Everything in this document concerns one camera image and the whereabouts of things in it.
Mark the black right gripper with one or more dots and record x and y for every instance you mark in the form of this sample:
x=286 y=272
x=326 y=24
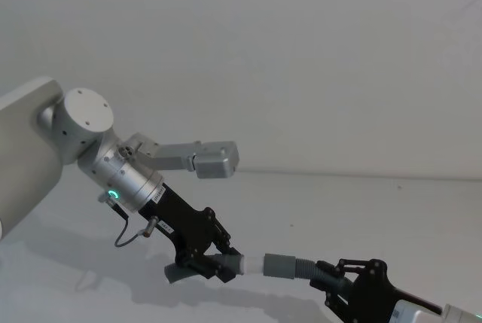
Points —
x=371 y=293

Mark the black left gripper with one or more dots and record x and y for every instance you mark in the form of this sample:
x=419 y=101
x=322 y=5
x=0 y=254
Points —
x=184 y=223

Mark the grey pipe piece white end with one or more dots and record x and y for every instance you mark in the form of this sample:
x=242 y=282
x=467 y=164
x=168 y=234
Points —
x=231 y=262

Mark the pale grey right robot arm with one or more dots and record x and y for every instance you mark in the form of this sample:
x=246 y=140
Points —
x=459 y=315

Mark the white table cloth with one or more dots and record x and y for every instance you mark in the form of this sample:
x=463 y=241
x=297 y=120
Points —
x=339 y=217

